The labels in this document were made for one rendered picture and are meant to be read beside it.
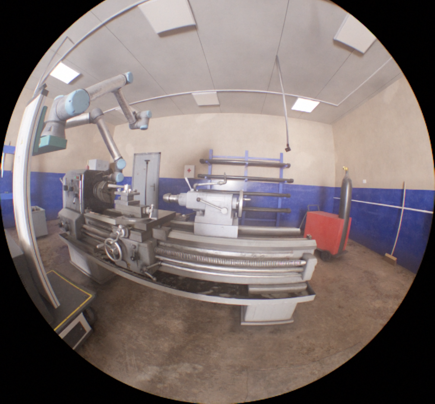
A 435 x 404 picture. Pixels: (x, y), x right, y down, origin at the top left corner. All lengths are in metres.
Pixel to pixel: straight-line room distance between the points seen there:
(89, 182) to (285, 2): 3.14
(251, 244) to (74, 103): 1.40
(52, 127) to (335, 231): 3.43
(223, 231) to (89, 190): 1.55
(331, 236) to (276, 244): 1.86
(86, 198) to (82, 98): 1.23
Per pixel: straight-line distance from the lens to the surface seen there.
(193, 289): 1.29
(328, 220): 2.89
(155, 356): 1.39
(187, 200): 1.24
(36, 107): 1.21
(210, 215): 1.16
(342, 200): 2.83
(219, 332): 1.49
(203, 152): 4.46
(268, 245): 1.11
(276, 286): 1.30
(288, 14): 2.45
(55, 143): 1.06
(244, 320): 1.56
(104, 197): 1.84
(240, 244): 1.09
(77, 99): 0.98
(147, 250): 1.14
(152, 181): 4.98
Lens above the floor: 1.24
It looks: 1 degrees down
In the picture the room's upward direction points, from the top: 3 degrees clockwise
